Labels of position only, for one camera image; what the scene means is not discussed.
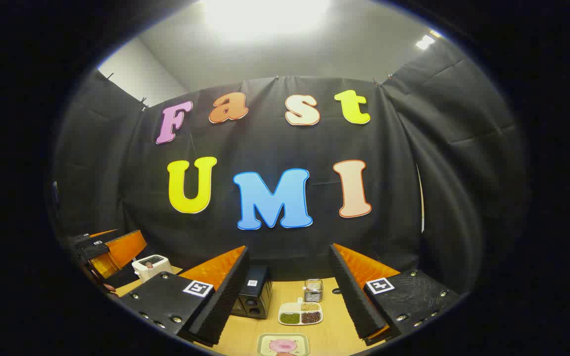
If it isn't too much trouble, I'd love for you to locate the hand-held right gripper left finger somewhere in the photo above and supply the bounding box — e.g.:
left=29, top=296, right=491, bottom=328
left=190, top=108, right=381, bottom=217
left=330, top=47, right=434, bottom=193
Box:
left=119, top=245, right=250, bottom=346

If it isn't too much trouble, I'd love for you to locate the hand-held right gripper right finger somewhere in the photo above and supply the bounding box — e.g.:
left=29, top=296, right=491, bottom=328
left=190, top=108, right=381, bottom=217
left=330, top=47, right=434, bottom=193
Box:
left=329, top=242, right=460, bottom=347

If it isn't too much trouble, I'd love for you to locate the black electric oven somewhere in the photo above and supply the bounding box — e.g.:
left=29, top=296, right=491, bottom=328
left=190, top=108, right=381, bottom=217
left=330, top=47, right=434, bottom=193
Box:
left=231, top=265, right=274, bottom=319

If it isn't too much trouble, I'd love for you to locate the cream square plate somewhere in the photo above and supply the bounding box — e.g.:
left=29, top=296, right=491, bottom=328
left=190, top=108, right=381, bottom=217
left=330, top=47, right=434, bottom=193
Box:
left=257, top=333, right=311, bottom=356

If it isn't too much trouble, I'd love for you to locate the pink ham slice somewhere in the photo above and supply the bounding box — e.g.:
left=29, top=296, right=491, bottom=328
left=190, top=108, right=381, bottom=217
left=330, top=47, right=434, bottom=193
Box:
left=269, top=339, right=299, bottom=354

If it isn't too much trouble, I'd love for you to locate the white toaster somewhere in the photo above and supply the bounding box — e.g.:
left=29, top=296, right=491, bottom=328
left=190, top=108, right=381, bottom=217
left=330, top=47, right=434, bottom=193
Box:
left=132, top=255, right=173, bottom=283

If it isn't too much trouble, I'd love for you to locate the white divided tray of beans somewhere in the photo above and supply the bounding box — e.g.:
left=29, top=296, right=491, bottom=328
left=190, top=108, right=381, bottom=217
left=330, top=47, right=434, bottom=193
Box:
left=278, top=298, right=324, bottom=326

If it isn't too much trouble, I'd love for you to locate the black backdrop cloth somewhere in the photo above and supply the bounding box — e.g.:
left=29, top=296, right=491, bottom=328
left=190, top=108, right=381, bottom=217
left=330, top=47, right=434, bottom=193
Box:
left=50, top=37, right=530, bottom=297

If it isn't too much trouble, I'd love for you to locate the small ceiling light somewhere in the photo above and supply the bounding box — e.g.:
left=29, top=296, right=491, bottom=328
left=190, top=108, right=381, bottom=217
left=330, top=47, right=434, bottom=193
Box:
left=415, top=30, right=444, bottom=51

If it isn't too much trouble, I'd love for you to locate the large ceiling light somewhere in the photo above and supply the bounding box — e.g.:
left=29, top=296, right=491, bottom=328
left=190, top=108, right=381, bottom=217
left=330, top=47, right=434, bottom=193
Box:
left=201, top=0, right=333, bottom=41

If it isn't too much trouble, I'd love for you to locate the wire mesh holder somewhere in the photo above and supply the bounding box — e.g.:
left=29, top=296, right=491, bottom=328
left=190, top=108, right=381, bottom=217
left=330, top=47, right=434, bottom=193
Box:
left=303, top=279, right=324, bottom=303

